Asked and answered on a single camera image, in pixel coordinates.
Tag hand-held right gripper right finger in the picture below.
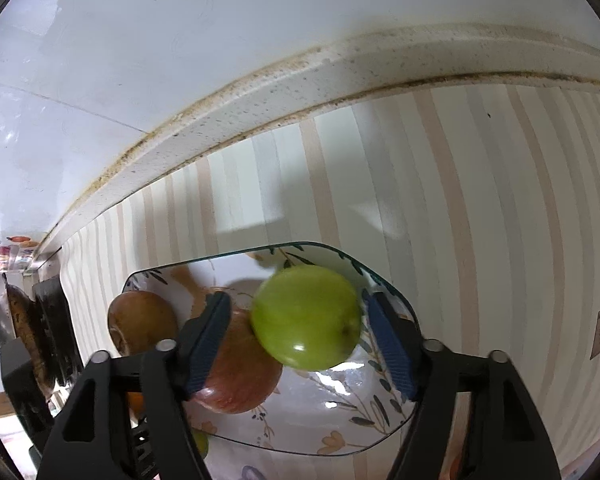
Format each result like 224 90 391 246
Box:
361 290 563 480

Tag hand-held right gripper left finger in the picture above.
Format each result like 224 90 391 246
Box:
36 291 232 480

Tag floral oval plate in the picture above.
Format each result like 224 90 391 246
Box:
121 242 417 457

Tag red apple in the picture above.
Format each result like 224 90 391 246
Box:
192 307 284 414

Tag brown round fruit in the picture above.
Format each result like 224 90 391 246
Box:
107 291 180 357

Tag black gas stove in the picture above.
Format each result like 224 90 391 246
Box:
0 277 78 441

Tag striped cat counter mat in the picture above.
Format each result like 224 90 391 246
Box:
60 82 600 480

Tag dark wok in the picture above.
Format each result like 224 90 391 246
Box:
0 272 48 401

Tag colourful wall stickers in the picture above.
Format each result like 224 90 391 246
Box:
0 232 41 271

